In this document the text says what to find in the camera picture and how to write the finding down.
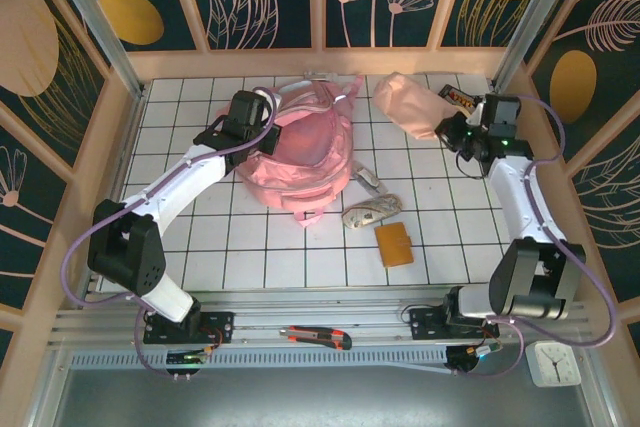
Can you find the orange wallet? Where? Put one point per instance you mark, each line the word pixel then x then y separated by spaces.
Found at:
pixel 395 247

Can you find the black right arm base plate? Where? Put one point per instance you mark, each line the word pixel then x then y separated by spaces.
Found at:
pixel 425 322

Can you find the clear plastic stationery case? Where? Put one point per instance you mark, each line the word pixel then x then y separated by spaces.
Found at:
pixel 367 178

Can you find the pink backpack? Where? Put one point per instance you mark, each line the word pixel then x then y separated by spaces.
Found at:
pixel 305 147

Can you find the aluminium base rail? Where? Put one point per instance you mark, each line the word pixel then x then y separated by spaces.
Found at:
pixel 300 312

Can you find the white square clock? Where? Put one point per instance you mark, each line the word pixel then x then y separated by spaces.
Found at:
pixel 552 363

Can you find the peach fabric pouch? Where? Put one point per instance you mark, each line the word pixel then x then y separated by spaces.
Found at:
pixel 410 102

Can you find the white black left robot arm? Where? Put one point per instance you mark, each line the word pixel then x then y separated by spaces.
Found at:
pixel 175 187

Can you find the orange black utility knife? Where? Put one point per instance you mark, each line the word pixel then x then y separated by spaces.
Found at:
pixel 315 337

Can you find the patterned pencil case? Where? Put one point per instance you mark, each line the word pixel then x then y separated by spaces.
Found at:
pixel 372 209

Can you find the aluminium corner post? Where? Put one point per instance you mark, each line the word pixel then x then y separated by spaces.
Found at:
pixel 535 22
pixel 97 22

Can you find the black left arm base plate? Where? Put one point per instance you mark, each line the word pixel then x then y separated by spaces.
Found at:
pixel 220 322

